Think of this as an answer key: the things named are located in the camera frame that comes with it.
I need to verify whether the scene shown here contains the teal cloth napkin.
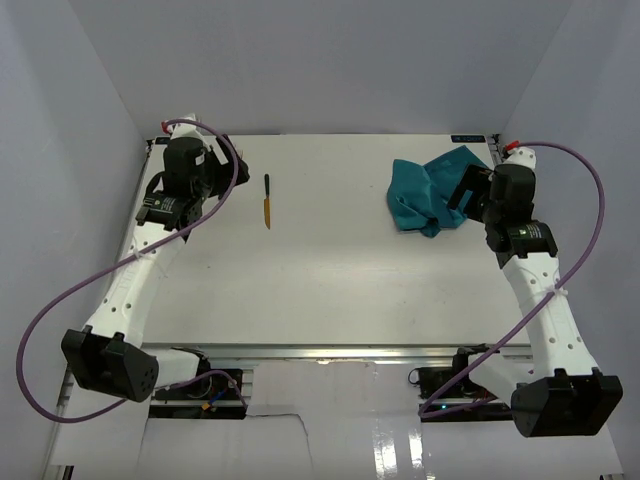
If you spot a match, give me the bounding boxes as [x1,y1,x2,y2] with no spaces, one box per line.
[386,146,486,238]

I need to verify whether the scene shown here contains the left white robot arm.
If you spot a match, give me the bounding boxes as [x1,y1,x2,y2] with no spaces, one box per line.
[61,114,249,402]

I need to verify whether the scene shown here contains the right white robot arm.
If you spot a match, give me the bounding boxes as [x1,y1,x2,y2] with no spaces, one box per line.
[449,142,623,437]

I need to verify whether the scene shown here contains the right blue table label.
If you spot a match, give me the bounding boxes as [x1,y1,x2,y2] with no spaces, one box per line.
[450,134,486,144]

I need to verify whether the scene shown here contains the white cardboard front cover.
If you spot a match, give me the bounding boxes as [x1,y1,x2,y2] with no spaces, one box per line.
[51,362,622,479]

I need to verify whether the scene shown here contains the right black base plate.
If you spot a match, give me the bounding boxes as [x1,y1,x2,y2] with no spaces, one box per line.
[408,349,501,407]

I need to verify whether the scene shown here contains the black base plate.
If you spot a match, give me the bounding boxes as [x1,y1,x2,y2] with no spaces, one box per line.
[408,349,501,407]
[153,374,239,402]

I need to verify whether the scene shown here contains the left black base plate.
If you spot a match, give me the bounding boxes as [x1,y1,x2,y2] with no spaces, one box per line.
[153,374,239,402]

